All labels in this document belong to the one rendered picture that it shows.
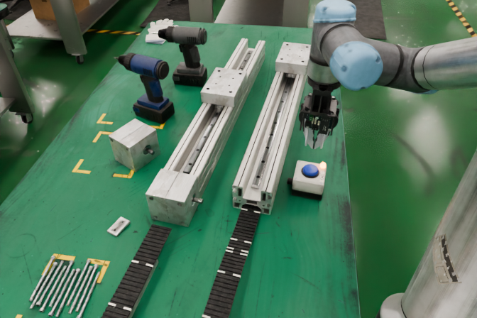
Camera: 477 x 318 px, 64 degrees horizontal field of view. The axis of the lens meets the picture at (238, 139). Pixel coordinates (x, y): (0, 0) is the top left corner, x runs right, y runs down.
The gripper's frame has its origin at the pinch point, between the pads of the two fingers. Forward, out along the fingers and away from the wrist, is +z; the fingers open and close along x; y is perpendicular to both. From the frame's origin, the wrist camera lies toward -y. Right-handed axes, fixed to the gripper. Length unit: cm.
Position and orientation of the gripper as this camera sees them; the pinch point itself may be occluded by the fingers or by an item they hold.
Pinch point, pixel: (314, 142)
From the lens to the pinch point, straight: 96.5
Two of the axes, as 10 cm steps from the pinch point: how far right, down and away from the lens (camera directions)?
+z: 0.1, 7.6, 6.5
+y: -2.6, 6.2, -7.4
